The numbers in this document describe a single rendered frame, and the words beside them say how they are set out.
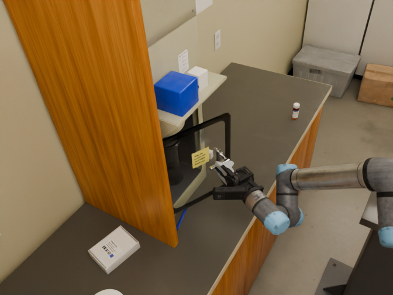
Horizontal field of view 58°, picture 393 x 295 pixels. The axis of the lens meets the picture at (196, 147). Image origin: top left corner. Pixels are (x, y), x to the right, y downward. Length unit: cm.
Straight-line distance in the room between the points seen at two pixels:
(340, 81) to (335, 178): 282
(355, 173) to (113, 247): 92
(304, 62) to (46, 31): 312
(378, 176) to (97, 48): 81
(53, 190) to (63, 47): 69
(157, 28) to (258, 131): 103
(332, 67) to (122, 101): 306
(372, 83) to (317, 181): 280
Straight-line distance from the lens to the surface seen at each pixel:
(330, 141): 345
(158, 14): 109
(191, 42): 127
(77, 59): 109
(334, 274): 256
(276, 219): 118
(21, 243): 162
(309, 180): 121
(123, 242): 148
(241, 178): 129
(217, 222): 153
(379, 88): 395
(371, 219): 165
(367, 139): 357
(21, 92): 136
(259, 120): 203
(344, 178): 114
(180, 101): 108
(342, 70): 386
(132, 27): 88
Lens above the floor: 217
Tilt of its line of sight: 42 degrees down
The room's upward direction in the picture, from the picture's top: 4 degrees counter-clockwise
